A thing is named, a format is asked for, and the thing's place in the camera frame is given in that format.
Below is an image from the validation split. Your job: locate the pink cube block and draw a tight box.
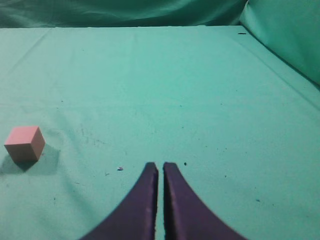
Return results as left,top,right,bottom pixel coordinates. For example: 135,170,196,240
4,126,45,164

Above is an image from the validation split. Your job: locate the green table cloth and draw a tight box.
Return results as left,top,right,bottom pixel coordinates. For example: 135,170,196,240
0,26,320,240

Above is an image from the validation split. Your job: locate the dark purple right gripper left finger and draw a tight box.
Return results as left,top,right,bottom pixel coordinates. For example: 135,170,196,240
82,162,159,240

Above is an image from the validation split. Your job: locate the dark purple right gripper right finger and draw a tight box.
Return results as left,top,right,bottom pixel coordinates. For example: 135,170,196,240
163,162,245,240

